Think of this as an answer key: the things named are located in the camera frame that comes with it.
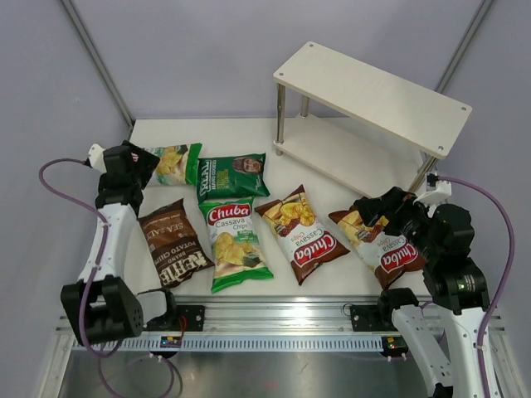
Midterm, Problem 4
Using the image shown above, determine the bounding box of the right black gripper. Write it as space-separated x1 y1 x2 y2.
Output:
354 185 441 260

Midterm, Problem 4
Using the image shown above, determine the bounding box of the green Chuba cassava chips bag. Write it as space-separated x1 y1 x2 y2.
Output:
147 143 202 187

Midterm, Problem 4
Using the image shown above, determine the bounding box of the dark green Real chips bag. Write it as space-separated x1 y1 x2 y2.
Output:
197 153 270 203

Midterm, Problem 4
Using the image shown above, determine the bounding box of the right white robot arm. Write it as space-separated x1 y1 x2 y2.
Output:
354 187 500 397

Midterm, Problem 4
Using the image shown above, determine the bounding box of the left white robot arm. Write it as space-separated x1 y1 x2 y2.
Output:
61 141 179 347

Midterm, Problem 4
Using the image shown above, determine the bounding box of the brown Chuba chips bag right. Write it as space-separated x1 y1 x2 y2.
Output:
329 205 426 289

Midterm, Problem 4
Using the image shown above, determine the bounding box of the brown chuba chips bag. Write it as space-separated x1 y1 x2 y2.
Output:
329 205 426 289
255 186 349 285

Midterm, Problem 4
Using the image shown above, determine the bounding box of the brown Chuba chips bag centre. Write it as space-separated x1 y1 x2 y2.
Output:
255 186 349 285

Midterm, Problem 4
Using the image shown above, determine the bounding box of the white two-tier shelf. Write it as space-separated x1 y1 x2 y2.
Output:
273 41 472 197

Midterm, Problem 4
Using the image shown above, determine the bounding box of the brown Kettle sea salt bag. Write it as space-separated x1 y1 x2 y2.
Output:
139 199 214 289

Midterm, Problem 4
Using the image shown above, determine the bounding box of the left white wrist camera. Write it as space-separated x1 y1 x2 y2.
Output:
85 143 106 173

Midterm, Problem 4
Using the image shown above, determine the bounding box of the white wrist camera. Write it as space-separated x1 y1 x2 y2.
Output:
85 143 106 173
416 172 452 206

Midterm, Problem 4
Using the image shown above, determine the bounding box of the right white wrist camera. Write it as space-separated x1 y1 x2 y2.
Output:
416 172 452 206

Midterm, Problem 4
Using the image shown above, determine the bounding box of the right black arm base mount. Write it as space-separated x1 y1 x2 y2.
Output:
348 305 397 332

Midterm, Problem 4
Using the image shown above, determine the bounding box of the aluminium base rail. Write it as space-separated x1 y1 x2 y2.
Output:
53 294 507 332

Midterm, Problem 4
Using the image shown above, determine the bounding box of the white slotted cable duct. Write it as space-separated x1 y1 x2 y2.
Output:
72 333 385 353

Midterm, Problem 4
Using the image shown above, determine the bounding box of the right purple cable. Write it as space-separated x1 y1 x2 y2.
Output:
439 176 517 398

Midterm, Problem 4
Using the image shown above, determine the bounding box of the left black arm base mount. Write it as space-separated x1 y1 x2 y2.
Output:
144 305 205 332

